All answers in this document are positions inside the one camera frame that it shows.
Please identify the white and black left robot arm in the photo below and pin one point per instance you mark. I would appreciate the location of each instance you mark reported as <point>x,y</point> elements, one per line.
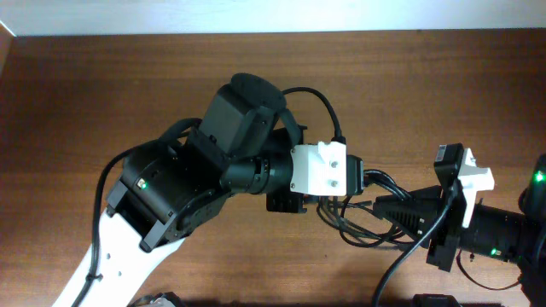
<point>172,185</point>

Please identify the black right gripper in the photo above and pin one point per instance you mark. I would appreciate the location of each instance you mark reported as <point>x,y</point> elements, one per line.
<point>446,226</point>

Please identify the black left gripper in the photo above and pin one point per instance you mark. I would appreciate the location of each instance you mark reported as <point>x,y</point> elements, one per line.
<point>290,201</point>

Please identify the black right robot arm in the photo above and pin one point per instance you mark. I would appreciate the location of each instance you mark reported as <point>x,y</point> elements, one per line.
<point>517,238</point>

